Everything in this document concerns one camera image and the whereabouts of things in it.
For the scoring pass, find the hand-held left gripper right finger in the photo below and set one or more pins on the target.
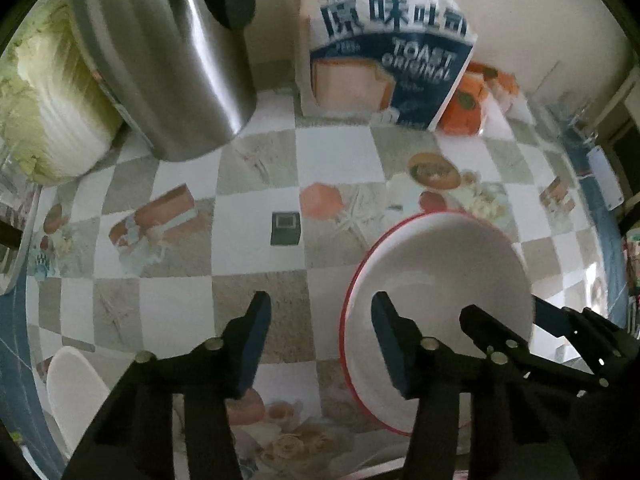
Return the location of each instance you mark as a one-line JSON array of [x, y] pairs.
[[387, 340]]

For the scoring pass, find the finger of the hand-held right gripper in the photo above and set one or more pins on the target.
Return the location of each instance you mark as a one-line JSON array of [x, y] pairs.
[[480, 325], [550, 317]]

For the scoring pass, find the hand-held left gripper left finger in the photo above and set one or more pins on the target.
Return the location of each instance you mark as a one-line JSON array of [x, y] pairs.
[[255, 340]]

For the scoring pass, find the red fruit print bowl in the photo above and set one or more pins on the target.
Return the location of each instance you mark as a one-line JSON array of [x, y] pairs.
[[440, 270]]

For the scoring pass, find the plain white bowl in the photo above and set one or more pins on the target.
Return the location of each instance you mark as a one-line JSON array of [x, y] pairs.
[[75, 390]]

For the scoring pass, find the colourful packets heap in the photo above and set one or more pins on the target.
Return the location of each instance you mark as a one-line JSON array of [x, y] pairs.
[[632, 280]]

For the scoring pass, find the white power adapter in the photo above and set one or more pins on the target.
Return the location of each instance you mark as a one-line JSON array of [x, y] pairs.
[[605, 177]]

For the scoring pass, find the white shelf rack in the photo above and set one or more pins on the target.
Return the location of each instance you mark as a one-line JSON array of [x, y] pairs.
[[620, 105]]

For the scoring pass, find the white oval tray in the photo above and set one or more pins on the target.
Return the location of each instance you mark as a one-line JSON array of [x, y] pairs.
[[20, 240]]

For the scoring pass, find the bagged sliced bread loaf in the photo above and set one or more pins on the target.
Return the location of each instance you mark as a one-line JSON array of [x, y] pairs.
[[380, 60]]

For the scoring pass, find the stainless steel thermos jug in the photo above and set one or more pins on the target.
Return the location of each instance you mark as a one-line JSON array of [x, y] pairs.
[[165, 60]]

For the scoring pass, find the napa cabbage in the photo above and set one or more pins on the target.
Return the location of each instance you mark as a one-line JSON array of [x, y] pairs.
[[50, 125]]

